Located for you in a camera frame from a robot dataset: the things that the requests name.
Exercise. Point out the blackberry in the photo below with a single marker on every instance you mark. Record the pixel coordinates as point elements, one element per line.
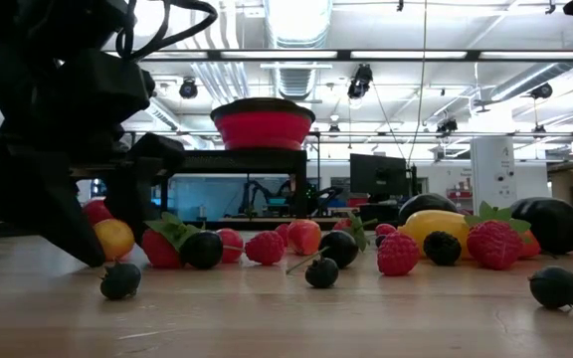
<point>442,248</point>

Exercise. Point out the small dark blueberry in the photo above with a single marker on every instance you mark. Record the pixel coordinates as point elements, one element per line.
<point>555,288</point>
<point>322,273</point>
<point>380,240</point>
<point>120,281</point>

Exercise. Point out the small yellow-orange fruit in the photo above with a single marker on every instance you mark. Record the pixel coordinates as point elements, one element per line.
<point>115,239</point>

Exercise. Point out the red raspberry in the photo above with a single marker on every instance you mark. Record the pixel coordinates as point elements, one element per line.
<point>265,248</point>
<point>397,254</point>

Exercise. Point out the black perforated metal shelf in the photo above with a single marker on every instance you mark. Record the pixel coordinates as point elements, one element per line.
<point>247,161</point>

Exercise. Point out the red collapsible colander grey rim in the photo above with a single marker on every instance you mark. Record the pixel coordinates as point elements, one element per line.
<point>261,129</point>

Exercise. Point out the black overhead camera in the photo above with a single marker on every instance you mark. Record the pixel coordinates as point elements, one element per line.
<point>361,82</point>

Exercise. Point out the silver ventilation duct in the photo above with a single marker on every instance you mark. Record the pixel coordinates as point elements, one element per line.
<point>296,30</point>

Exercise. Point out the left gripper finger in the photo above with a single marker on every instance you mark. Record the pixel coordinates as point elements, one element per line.
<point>127,199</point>
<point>43,199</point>

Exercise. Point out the dark purple round fruit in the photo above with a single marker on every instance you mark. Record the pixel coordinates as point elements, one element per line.
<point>552,224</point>
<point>426,203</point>

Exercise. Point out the white pillar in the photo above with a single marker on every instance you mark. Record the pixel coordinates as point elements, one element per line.
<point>493,174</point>

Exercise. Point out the black aluminium table frame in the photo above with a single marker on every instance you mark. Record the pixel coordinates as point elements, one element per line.
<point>247,225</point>

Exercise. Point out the red strawberry green leaves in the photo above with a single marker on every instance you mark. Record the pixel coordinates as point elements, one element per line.
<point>159,251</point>
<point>494,246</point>
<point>342,225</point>

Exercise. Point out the black ceiling spotlight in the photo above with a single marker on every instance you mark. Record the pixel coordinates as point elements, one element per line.
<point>541,91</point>
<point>446,125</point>
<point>188,88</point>

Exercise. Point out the small orange peach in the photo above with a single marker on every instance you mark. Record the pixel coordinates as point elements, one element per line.
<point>531,246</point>
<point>304,237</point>

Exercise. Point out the black monitor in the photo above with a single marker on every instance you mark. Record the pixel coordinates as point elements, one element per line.
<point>378,174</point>

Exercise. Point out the large red pepper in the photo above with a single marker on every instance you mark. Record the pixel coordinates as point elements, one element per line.
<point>96,211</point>

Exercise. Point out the overhead light bar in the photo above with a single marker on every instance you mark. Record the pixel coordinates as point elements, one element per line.
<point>473,54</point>

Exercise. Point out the black cherry green stem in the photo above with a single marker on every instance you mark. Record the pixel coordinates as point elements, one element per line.
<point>202,250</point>
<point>338,248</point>

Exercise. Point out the background robot workstation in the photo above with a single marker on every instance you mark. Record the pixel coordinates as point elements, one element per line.
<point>261,191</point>

